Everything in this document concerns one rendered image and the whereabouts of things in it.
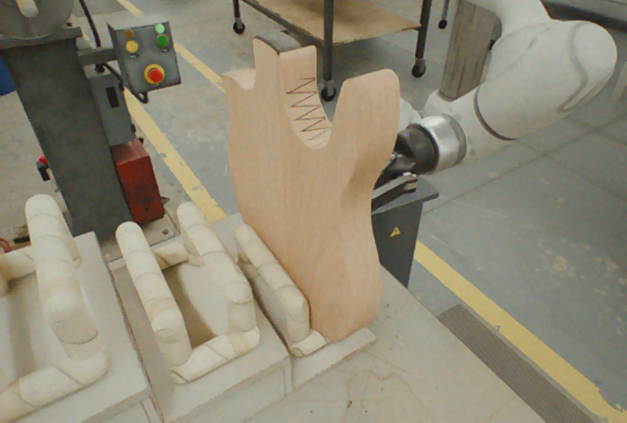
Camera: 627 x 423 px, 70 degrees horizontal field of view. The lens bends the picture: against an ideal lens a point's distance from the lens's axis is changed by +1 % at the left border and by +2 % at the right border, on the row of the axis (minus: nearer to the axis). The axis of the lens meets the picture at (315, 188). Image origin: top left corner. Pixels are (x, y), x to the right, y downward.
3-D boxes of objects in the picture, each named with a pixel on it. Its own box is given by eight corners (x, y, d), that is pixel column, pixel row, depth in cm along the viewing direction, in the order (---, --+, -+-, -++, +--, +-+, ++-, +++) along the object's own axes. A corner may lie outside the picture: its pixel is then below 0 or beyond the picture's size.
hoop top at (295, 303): (231, 238, 73) (229, 224, 71) (249, 232, 74) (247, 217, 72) (292, 327, 59) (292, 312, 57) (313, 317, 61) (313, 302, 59)
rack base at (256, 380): (121, 310, 73) (105, 271, 67) (216, 268, 80) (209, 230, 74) (180, 464, 54) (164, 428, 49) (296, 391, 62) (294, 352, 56)
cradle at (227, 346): (168, 373, 54) (162, 358, 52) (253, 328, 59) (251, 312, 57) (177, 396, 51) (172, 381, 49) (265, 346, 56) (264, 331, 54)
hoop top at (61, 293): (29, 216, 53) (18, 194, 51) (59, 205, 54) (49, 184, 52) (53, 339, 40) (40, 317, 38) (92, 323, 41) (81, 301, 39)
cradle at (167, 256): (128, 272, 66) (122, 257, 64) (202, 242, 71) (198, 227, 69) (134, 287, 64) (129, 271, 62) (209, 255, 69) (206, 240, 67)
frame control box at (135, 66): (101, 90, 155) (76, 12, 139) (162, 77, 164) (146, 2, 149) (119, 118, 139) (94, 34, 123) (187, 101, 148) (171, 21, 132)
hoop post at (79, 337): (76, 362, 46) (42, 303, 41) (107, 346, 48) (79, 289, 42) (81, 387, 44) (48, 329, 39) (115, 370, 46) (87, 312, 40)
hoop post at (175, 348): (166, 367, 55) (148, 319, 49) (191, 354, 56) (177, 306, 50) (174, 388, 52) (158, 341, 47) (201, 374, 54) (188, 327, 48)
